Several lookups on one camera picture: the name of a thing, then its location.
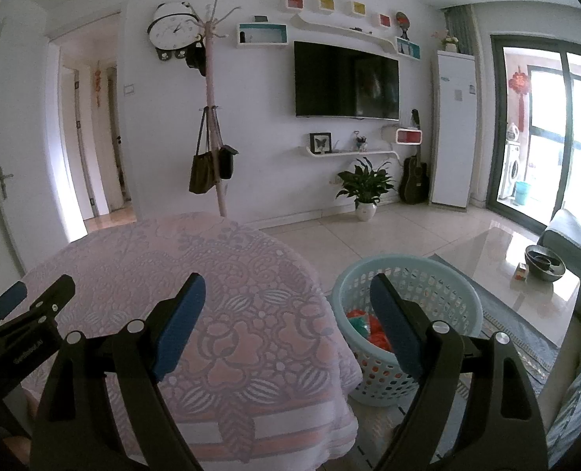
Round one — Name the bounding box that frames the glass sliding door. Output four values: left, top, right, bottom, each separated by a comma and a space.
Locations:
487, 34, 581, 236

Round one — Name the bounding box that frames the dark acoustic guitar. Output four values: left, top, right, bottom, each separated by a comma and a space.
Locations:
399, 108, 430, 204

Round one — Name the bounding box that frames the white curved wall shelf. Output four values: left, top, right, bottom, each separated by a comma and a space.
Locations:
299, 144, 400, 162

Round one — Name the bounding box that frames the panda wall clock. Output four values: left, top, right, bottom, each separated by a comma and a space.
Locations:
148, 2, 203, 62

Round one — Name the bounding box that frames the long white wall shelf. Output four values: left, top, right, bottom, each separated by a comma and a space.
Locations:
290, 12, 399, 55

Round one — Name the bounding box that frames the small black bag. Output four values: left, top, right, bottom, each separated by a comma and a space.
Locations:
214, 107, 239, 181

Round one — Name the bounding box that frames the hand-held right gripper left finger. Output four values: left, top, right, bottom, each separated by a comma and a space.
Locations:
29, 272, 207, 471

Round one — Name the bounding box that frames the grey sofa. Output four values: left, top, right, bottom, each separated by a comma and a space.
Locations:
538, 208, 581, 471

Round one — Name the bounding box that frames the white washing machine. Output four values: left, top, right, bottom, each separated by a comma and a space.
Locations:
499, 141, 522, 201

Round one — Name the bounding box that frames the dark metal bowl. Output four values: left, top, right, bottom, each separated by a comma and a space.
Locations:
524, 244, 566, 281

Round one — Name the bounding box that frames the glass coffee table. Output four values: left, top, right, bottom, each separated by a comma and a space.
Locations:
438, 228, 581, 334

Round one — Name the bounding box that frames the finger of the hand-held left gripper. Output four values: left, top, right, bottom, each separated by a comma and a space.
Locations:
0, 275, 76, 334
0, 281, 28, 329

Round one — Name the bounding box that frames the red knot decoration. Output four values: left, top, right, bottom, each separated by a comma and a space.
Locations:
510, 69, 528, 131

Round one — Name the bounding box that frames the potted green plant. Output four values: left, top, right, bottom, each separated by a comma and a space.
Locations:
336, 157, 396, 223

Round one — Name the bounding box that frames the black hat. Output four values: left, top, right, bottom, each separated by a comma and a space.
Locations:
185, 39, 207, 77

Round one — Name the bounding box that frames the brown tote bag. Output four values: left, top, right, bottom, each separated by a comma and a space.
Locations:
189, 107, 217, 194

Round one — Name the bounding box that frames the light blue plastic basket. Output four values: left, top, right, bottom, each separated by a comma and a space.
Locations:
330, 254, 484, 408

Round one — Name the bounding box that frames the large teal box shelf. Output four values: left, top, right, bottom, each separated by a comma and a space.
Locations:
236, 23, 290, 49

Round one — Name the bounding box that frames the white door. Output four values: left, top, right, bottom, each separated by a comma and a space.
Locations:
0, 24, 85, 276

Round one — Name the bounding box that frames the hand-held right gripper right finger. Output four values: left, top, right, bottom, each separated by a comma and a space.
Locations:
370, 273, 549, 471

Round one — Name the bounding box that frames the wall-mounted television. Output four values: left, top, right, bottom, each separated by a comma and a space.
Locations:
293, 40, 400, 121

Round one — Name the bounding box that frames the white standing air conditioner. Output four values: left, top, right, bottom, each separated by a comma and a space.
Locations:
430, 50, 478, 208

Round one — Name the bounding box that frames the pink floral tablecloth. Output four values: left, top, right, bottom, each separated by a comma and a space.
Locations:
18, 212, 365, 464

